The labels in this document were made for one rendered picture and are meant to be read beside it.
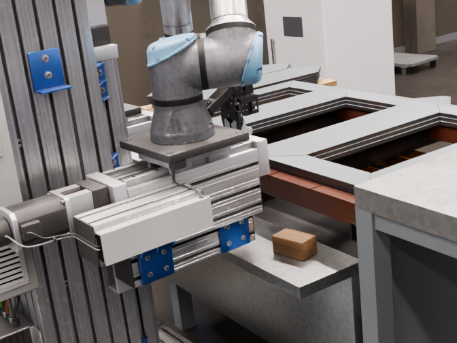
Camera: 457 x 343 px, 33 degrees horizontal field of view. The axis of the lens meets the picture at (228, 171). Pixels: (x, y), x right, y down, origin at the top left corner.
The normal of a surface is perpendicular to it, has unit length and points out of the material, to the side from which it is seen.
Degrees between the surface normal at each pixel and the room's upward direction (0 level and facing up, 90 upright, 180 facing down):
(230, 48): 64
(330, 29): 90
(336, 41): 90
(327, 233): 0
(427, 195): 0
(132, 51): 90
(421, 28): 90
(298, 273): 0
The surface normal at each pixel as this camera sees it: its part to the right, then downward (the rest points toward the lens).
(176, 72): 0.02, 0.30
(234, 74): 0.05, 0.61
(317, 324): -0.82, 0.26
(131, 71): 0.59, 0.18
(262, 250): -0.11, -0.95
